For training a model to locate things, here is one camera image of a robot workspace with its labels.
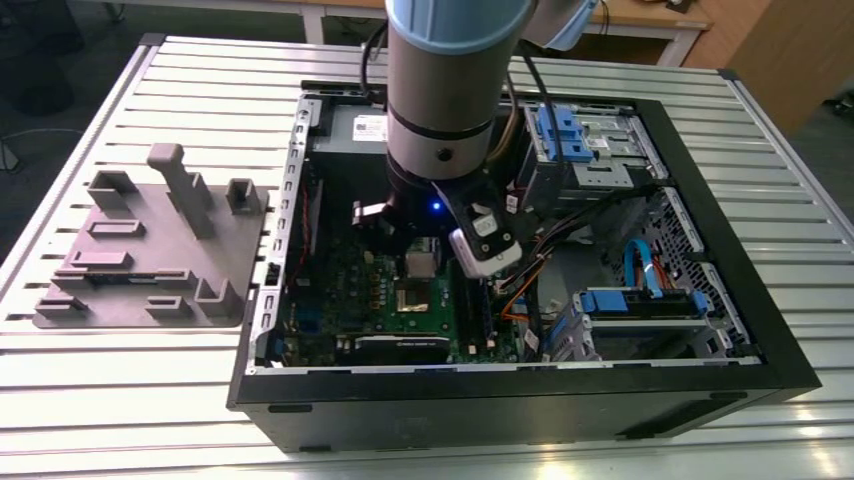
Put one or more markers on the black RAM slot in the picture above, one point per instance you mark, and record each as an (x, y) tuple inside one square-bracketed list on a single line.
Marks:
[(465, 315)]

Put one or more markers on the metal optical drive cage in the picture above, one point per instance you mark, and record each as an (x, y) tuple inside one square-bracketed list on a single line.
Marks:
[(601, 180)]

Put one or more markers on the wooden desk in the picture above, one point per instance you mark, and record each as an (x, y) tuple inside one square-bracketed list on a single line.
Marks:
[(667, 19)]

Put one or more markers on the blue plastic drive latch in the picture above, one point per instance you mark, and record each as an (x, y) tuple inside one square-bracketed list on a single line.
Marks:
[(577, 150)]

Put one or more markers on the NVIDIA graphics card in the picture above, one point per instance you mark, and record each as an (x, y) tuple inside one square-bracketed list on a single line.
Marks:
[(400, 350)]

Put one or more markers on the metal disk bay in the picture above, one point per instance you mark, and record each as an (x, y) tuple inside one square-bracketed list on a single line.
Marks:
[(647, 324)]

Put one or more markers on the blue RAM slot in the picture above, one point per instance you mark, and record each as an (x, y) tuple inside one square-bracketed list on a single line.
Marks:
[(491, 320)]

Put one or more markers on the wooden cabinet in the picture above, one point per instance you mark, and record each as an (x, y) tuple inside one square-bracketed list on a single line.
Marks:
[(787, 60)]

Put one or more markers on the green motherboard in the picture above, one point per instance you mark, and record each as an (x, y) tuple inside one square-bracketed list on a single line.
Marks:
[(441, 320)]

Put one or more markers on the grey parts rack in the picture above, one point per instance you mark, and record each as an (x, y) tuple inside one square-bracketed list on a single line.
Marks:
[(174, 255)]

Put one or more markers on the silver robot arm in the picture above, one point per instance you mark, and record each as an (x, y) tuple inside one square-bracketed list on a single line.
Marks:
[(441, 125)]

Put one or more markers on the grey power supply unit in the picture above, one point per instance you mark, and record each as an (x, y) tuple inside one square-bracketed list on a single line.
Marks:
[(347, 175)]

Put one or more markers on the black PC case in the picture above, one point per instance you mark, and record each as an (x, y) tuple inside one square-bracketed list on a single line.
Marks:
[(534, 415)]

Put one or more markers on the hard disk in blue carrier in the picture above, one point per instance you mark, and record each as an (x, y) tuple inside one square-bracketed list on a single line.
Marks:
[(610, 302)]

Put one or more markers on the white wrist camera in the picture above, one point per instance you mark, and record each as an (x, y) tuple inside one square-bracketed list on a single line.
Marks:
[(487, 255)]

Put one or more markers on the silver CPU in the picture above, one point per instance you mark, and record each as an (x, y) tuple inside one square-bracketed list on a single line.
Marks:
[(422, 265)]

